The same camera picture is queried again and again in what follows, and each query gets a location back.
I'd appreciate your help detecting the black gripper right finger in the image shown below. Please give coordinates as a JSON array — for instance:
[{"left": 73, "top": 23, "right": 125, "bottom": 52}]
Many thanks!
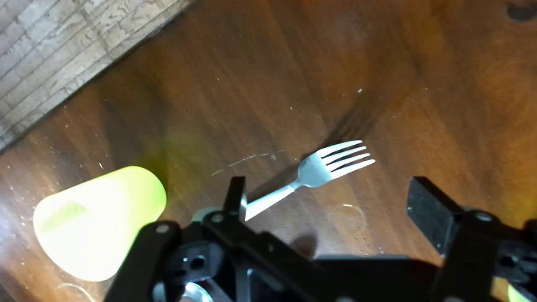
[{"left": 407, "top": 176, "right": 537, "bottom": 302}]

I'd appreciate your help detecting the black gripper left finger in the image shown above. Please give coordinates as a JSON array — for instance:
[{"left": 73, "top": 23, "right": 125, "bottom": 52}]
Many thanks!
[{"left": 106, "top": 174, "right": 316, "bottom": 302}]

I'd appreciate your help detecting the silver metal fork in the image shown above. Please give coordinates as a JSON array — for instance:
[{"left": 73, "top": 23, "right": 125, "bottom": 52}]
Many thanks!
[{"left": 242, "top": 139, "right": 378, "bottom": 223}]

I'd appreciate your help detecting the small yellow plastic cup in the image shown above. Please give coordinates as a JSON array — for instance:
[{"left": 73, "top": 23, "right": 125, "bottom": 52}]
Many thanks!
[{"left": 32, "top": 164, "right": 168, "bottom": 283}]

